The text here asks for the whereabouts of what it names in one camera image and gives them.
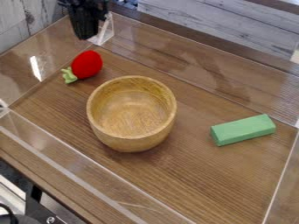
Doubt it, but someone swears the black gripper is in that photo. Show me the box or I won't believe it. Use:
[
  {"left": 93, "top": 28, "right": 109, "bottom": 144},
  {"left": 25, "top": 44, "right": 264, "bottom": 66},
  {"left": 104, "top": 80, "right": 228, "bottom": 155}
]
[{"left": 57, "top": 0, "right": 109, "bottom": 40}]

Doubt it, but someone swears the green rectangular block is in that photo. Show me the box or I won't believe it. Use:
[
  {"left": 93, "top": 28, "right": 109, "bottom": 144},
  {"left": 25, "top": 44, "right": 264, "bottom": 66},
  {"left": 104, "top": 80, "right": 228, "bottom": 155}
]
[{"left": 209, "top": 114, "right": 276, "bottom": 146}]

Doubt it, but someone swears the wooden bowl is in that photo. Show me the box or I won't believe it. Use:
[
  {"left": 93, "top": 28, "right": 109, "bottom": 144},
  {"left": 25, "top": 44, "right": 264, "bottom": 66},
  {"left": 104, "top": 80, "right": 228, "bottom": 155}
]
[{"left": 86, "top": 75, "right": 177, "bottom": 152}]

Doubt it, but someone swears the black table leg bracket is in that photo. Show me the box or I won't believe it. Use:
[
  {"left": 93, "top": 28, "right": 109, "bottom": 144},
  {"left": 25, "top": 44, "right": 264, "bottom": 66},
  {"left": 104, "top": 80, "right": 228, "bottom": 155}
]
[{"left": 24, "top": 185, "right": 66, "bottom": 224}]

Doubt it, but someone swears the black cable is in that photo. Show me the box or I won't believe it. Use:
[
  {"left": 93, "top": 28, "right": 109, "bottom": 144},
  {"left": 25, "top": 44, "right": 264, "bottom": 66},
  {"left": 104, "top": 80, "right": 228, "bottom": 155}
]
[{"left": 0, "top": 202, "right": 21, "bottom": 224}]

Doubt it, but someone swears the red plush fruit green stem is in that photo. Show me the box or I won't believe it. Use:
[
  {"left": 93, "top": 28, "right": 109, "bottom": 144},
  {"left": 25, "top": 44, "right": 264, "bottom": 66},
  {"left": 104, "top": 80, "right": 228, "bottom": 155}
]
[{"left": 61, "top": 50, "right": 102, "bottom": 84}]

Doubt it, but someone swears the clear acrylic tray wall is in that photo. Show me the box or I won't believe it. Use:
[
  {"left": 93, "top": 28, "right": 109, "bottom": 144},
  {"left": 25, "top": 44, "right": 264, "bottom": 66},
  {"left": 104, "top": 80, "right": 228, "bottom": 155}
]
[{"left": 0, "top": 104, "right": 195, "bottom": 224}]

